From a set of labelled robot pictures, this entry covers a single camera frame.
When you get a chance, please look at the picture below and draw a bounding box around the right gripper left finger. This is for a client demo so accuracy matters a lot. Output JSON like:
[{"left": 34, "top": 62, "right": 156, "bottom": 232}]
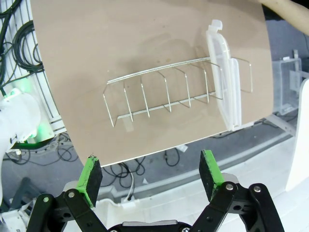
[{"left": 26, "top": 154, "right": 109, "bottom": 232}]

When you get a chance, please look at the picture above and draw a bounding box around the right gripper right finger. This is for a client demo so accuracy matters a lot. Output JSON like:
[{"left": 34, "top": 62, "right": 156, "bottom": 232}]
[{"left": 192, "top": 149, "right": 286, "bottom": 232}]

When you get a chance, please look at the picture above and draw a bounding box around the clear plastic clip lid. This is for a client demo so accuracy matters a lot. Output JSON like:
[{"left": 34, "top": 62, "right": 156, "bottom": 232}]
[
  {"left": 205, "top": 19, "right": 234, "bottom": 131},
  {"left": 226, "top": 58, "right": 242, "bottom": 129}
]

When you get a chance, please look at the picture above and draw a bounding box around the person's left forearm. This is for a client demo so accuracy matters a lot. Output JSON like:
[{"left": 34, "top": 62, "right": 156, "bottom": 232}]
[{"left": 259, "top": 0, "right": 309, "bottom": 36}]

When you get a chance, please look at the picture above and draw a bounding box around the white side table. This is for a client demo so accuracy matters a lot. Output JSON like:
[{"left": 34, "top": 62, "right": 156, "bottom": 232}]
[{"left": 286, "top": 78, "right": 309, "bottom": 192}]

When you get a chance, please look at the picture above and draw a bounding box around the clear plastic storage box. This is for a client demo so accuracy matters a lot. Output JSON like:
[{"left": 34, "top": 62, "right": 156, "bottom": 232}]
[{"left": 272, "top": 49, "right": 309, "bottom": 115}]

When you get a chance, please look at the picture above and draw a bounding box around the black floor cable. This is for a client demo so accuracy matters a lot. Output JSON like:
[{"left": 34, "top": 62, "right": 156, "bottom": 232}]
[{"left": 4, "top": 135, "right": 81, "bottom": 168}]

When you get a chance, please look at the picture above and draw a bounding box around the white wire grid panel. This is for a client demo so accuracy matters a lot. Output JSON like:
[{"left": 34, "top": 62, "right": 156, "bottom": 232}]
[{"left": 0, "top": 0, "right": 66, "bottom": 133}]

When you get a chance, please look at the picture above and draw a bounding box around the steel wire rack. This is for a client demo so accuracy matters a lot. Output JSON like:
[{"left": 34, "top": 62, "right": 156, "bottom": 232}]
[{"left": 102, "top": 57, "right": 254, "bottom": 128}]

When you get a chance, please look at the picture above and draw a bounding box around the black coiled cable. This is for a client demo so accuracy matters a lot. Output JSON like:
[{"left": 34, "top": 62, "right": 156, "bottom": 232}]
[{"left": 0, "top": 0, "right": 44, "bottom": 74}]

